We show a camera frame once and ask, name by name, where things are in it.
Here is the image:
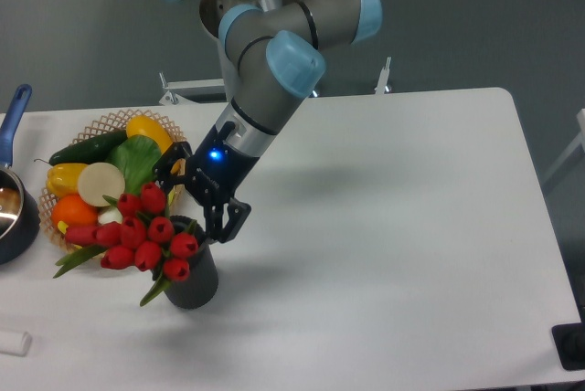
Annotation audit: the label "yellow banana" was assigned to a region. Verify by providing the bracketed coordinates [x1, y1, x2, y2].
[58, 221, 69, 235]

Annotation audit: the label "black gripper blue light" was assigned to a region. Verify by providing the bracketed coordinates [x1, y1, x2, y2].
[152, 124, 259, 243]

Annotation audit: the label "dark grey ribbed vase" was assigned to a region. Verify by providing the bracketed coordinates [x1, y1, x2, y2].
[165, 226, 218, 310]

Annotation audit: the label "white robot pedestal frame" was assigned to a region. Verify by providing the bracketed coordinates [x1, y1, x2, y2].
[159, 40, 393, 106]

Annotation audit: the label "yellow bell pepper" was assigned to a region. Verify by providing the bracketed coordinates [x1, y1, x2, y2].
[46, 163, 88, 198]

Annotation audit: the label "red tulip bouquet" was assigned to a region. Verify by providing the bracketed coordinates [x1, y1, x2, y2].
[54, 182, 203, 307]

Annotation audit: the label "white chair frame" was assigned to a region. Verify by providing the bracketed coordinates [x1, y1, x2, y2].
[541, 109, 584, 194]

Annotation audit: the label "white cylinder object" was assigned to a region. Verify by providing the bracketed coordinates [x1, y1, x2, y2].
[0, 330, 32, 357]

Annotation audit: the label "white garlic bulb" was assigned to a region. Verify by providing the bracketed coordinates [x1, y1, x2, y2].
[98, 206, 123, 226]

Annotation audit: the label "orange fruit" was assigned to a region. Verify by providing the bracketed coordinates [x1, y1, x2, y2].
[50, 195, 98, 227]

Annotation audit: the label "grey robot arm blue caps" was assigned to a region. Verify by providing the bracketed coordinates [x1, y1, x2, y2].
[156, 0, 383, 243]

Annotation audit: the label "green cucumber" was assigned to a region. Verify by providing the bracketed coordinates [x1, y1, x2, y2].
[35, 131, 127, 166]

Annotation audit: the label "dark pot blue handle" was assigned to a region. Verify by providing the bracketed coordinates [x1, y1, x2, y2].
[1, 84, 40, 265]

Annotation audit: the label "green leafy vegetable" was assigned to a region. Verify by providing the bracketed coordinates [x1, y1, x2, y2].
[106, 135, 162, 195]

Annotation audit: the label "yellow squash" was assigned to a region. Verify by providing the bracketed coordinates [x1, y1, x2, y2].
[126, 115, 173, 154]

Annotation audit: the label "black device table corner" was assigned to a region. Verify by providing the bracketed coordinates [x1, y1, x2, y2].
[551, 322, 584, 371]

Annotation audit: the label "cream round disc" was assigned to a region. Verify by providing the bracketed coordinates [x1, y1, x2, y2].
[77, 163, 125, 207]

